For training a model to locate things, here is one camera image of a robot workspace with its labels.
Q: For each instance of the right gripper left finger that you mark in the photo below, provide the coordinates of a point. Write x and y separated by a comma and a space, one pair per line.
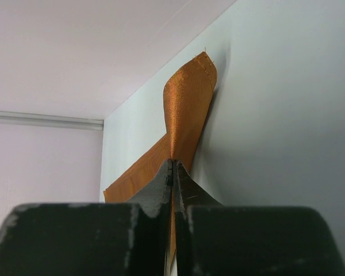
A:
74, 238

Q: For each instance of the orange cloth napkin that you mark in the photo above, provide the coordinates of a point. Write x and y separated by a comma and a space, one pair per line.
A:
186, 100

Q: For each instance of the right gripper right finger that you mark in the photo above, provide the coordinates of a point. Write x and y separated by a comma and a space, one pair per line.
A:
213, 239

